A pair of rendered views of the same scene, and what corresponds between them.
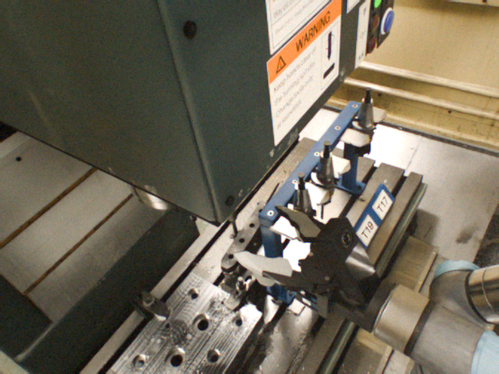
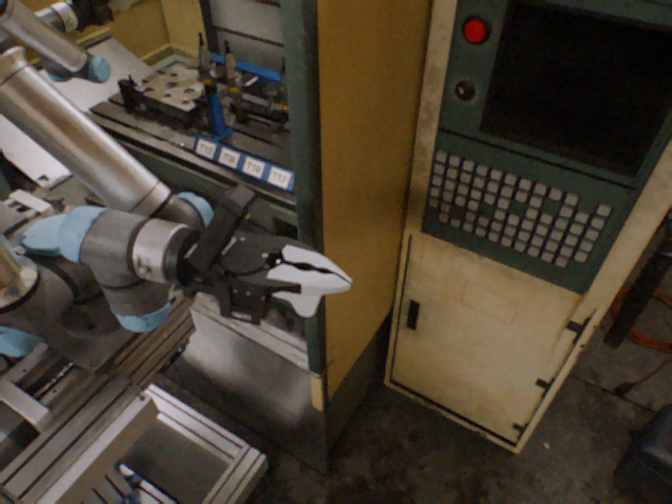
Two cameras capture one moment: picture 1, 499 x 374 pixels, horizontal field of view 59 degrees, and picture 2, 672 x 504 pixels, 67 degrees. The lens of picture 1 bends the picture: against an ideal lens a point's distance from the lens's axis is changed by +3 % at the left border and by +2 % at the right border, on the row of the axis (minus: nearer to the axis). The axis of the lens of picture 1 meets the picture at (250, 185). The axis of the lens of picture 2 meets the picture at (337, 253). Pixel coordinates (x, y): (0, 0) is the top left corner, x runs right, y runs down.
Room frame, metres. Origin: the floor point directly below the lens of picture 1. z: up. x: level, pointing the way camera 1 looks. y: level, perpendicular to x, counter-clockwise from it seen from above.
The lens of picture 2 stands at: (0.77, -1.80, 2.01)
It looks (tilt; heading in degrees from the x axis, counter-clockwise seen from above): 46 degrees down; 80
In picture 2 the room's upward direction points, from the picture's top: straight up
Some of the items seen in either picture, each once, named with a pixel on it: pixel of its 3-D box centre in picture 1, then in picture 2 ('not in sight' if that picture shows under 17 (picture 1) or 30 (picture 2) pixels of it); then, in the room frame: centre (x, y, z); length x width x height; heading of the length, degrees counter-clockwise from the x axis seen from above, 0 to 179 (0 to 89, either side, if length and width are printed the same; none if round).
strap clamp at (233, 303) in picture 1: (245, 292); (207, 107); (0.57, 0.06, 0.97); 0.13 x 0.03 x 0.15; 139
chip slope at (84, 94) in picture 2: not in sight; (94, 108); (0.01, 0.55, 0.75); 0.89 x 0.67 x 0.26; 49
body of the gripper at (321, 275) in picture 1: (341, 286); (88, 10); (0.30, -0.10, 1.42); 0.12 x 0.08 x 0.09; 45
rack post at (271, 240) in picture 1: (274, 258); (213, 100); (0.61, -0.03, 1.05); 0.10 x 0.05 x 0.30; 49
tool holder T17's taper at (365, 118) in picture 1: (366, 111); (285, 79); (0.86, -0.32, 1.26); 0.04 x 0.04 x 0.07
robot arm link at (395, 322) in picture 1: (399, 314); (64, 17); (0.25, -0.16, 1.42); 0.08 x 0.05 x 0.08; 135
